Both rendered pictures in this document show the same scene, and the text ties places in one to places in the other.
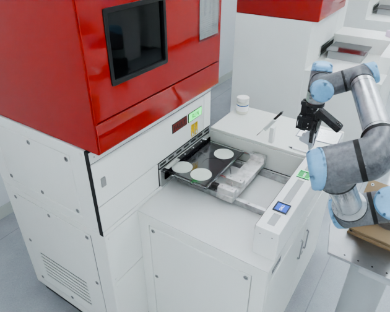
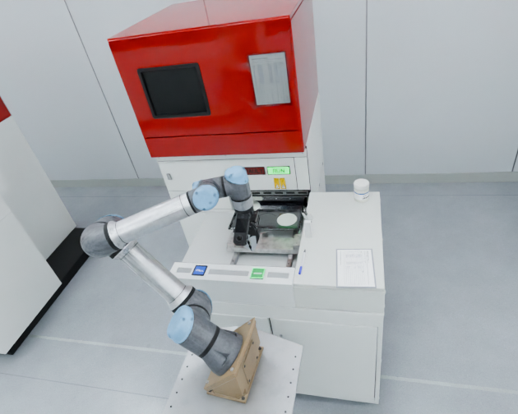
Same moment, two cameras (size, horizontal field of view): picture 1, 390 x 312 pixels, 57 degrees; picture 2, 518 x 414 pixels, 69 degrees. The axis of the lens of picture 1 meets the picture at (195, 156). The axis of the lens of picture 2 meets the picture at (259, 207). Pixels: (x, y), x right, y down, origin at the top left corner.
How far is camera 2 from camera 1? 191 cm
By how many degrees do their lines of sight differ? 61
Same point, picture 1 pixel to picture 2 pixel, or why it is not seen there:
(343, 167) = not seen: hidden behind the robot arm
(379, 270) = (183, 373)
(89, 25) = (128, 78)
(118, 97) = (160, 126)
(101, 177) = (167, 173)
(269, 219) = (184, 268)
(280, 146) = (303, 244)
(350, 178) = not seen: hidden behind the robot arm
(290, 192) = (226, 270)
